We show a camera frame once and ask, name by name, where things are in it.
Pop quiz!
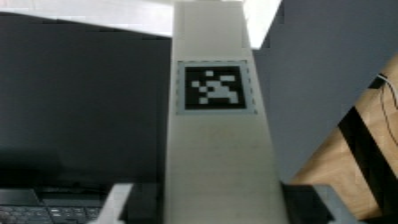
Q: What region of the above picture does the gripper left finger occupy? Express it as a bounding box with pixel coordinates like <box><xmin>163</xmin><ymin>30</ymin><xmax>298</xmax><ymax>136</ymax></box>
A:
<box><xmin>99</xmin><ymin>183</ymin><xmax>158</xmax><ymax>224</ymax></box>

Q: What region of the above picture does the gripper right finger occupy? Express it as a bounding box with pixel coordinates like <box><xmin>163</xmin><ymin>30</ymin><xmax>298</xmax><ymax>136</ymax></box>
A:
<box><xmin>282</xmin><ymin>185</ymin><xmax>362</xmax><ymax>224</ymax></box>

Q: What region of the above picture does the white desk leg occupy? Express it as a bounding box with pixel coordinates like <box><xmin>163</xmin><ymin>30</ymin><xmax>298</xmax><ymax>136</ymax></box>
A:
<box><xmin>163</xmin><ymin>0</ymin><xmax>289</xmax><ymax>224</ymax></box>

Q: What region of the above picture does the black laptop keyboard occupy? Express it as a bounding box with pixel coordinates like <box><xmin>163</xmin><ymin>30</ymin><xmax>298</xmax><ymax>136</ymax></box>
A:
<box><xmin>0</xmin><ymin>188</ymin><xmax>105</xmax><ymax>224</ymax></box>

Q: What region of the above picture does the white U-shaped fence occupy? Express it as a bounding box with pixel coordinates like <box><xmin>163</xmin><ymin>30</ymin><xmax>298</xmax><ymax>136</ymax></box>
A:
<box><xmin>0</xmin><ymin>0</ymin><xmax>282</xmax><ymax>49</ymax></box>

